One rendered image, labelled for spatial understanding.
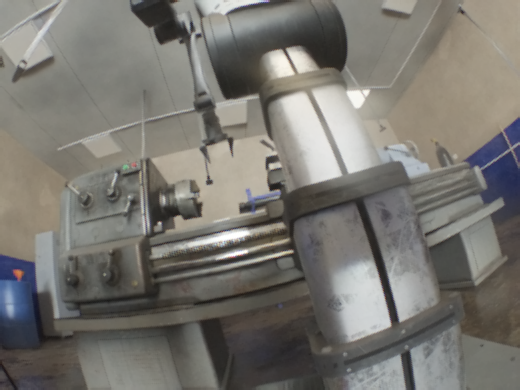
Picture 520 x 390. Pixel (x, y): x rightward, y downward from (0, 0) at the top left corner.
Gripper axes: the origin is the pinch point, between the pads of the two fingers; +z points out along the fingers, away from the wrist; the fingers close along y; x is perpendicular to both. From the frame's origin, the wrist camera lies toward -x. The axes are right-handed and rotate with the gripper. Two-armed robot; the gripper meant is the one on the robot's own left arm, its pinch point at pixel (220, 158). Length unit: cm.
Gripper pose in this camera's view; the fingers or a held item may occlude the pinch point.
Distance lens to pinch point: 101.1
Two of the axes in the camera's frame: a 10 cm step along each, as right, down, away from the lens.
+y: -9.6, 2.7, 0.3
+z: 2.7, 9.5, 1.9
